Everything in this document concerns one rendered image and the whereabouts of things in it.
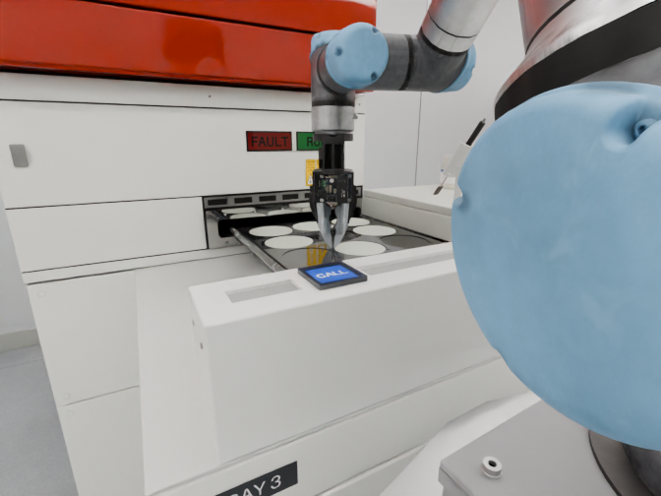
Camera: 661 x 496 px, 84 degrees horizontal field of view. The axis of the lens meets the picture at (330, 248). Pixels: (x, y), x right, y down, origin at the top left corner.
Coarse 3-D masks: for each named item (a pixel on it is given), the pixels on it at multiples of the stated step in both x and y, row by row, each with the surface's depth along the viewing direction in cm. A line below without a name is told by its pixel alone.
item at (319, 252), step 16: (272, 224) 91; (288, 224) 91; (368, 224) 91; (384, 224) 91; (256, 240) 76; (320, 240) 76; (352, 240) 76; (368, 240) 76; (384, 240) 77; (400, 240) 77; (416, 240) 77; (432, 240) 76; (272, 256) 66; (288, 256) 66; (304, 256) 66; (320, 256) 66; (336, 256) 66; (352, 256) 66
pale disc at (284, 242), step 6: (270, 240) 76; (276, 240) 76; (282, 240) 76; (288, 240) 76; (294, 240) 76; (300, 240) 76; (306, 240) 76; (312, 240) 76; (270, 246) 72; (276, 246) 72; (282, 246) 72; (288, 246) 72; (294, 246) 72; (300, 246) 72
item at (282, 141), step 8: (248, 136) 87; (256, 136) 88; (264, 136) 89; (272, 136) 90; (280, 136) 91; (288, 136) 92; (248, 144) 88; (256, 144) 89; (264, 144) 89; (272, 144) 90; (280, 144) 91; (288, 144) 92
